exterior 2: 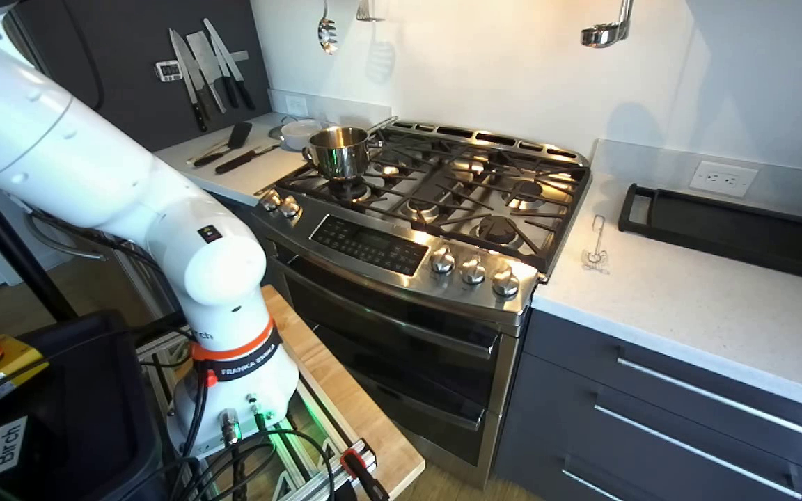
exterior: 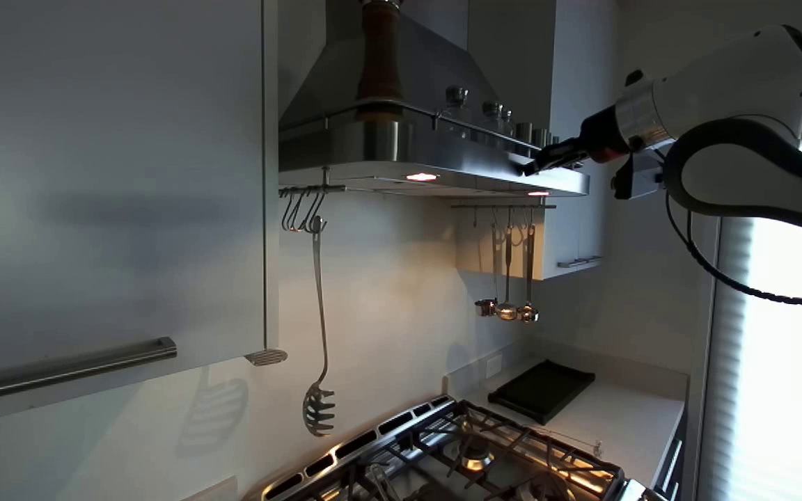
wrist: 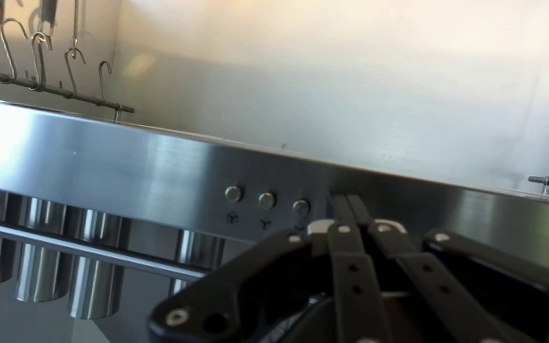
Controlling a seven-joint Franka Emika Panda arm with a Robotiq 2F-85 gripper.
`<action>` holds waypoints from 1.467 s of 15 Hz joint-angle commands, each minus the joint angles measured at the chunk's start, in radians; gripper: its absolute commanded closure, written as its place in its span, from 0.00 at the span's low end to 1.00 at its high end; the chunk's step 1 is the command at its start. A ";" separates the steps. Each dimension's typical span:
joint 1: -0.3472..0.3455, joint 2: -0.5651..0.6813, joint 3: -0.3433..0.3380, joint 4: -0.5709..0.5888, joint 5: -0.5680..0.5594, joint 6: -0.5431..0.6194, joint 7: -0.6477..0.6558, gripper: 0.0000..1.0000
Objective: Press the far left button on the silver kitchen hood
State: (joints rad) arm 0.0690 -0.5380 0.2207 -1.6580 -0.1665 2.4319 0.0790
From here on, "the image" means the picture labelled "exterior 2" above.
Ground stainless steel gas stove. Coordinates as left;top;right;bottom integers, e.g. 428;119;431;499
251;115;595;489

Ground stainless steel pot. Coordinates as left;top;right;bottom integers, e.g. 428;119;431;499
301;121;379;184

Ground wooden robot table top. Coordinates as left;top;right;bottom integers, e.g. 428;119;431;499
258;280;428;501

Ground clear glass lid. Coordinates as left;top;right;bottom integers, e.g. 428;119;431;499
265;115;328;153

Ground red and black connector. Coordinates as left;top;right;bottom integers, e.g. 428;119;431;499
339;443;393;501

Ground metal spiral whisk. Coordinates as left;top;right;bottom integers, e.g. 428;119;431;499
314;0;339;59

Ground dark grey base cabinet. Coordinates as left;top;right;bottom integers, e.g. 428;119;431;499
489;308;802;501

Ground small metal measuring ladle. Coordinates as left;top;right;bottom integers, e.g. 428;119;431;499
580;0;638;49

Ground magnetic knife strip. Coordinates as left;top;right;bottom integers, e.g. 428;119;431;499
154;48;253;85

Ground dark tall cabinet panel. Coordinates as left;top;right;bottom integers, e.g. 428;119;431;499
8;0;275;155

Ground black rectangular tray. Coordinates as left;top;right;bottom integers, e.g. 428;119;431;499
616;181;802;288

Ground black bin with label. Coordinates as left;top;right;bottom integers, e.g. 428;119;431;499
0;308;172;501

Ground black stand pole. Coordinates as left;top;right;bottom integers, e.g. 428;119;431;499
0;170;81;327

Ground black-handled small knife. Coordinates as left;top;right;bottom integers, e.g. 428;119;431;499
211;140;285;179

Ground small white wall outlet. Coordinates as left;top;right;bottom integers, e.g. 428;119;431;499
278;88;318;119

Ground aluminium frame rail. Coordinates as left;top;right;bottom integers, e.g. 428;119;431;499
265;386;371;501

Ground slim black-handled knife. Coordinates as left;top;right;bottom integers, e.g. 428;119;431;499
201;16;258;115

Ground wide-blade black-handled cleaver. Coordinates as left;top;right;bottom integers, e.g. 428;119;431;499
183;27;235;117

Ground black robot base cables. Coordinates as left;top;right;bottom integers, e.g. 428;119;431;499
140;355;391;501

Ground large black-handled knife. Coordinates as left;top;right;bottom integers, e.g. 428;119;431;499
168;24;211;130

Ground long silver drawer handle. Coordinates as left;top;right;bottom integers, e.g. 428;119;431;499
613;352;802;430
559;465;625;501
591;403;802;501

